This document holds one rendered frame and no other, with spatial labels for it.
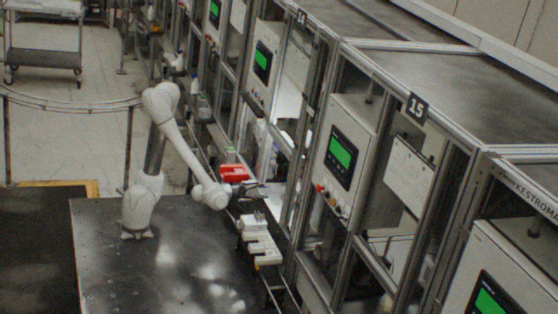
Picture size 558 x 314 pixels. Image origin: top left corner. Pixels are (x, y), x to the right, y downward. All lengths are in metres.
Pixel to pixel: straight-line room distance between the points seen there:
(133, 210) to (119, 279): 0.41
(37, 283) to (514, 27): 5.36
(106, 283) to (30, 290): 1.10
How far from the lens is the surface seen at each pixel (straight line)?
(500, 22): 7.35
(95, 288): 3.20
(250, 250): 3.22
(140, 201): 3.43
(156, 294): 3.17
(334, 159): 2.68
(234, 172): 3.73
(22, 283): 4.31
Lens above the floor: 2.72
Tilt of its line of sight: 26 degrees down
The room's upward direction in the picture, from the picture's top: 11 degrees clockwise
